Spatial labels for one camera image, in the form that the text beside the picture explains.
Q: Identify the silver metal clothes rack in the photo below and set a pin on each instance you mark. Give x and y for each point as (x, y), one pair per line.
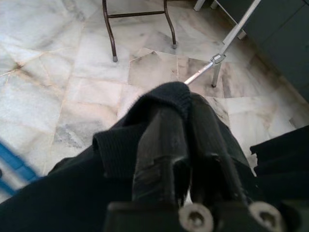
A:
(231, 36)

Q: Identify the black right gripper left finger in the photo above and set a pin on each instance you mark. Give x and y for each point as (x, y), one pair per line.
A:
(159, 145)

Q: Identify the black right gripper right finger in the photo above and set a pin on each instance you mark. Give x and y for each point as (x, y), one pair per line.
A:
(212, 135)

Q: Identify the plain black garment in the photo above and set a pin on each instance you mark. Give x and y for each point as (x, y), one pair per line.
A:
(84, 193)

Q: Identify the marble table red edge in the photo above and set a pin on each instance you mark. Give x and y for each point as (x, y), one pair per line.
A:
(137, 14)

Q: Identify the black TV console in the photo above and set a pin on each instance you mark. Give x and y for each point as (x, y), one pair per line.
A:
(285, 48)

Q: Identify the blue plastic hanger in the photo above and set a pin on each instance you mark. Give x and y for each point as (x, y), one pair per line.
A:
(14, 166)

